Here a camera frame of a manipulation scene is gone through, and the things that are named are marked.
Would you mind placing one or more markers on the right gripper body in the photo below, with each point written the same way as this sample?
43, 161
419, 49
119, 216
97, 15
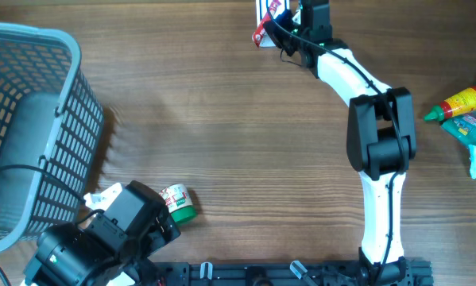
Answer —
284, 31

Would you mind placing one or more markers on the green lid jar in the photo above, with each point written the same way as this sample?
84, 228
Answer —
179, 203

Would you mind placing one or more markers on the green cap sauce bottle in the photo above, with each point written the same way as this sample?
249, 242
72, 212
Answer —
461, 103

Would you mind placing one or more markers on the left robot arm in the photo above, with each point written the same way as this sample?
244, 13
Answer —
118, 240

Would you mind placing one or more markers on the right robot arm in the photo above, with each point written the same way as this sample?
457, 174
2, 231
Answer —
380, 136

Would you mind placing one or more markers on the white barcode scanner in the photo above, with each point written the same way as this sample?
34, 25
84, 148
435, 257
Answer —
260, 36

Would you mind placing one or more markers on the grey plastic mesh basket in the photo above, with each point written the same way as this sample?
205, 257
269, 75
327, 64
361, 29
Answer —
50, 126

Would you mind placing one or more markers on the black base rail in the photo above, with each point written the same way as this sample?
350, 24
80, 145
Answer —
261, 274

